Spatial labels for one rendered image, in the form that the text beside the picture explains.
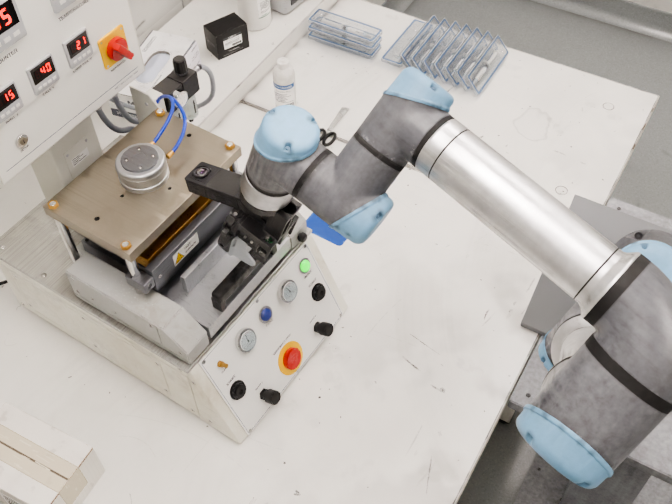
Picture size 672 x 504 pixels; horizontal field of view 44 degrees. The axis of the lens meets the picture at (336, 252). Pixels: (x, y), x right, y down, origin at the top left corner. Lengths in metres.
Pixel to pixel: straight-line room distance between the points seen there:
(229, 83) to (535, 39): 1.79
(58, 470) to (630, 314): 0.90
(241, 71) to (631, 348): 1.33
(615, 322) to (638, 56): 2.65
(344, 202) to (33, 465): 0.69
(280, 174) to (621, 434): 0.49
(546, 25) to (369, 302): 2.19
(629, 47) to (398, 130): 2.62
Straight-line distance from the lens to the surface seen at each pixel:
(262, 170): 1.05
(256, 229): 1.18
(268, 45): 2.09
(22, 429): 1.45
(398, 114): 0.99
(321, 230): 1.70
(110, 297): 1.35
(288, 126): 1.01
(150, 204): 1.30
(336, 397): 1.48
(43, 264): 1.52
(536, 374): 1.54
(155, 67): 1.95
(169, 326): 1.29
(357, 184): 1.00
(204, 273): 1.37
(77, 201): 1.34
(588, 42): 3.54
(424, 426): 1.46
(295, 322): 1.47
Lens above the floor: 2.05
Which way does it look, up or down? 51 degrees down
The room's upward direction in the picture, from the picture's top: 1 degrees counter-clockwise
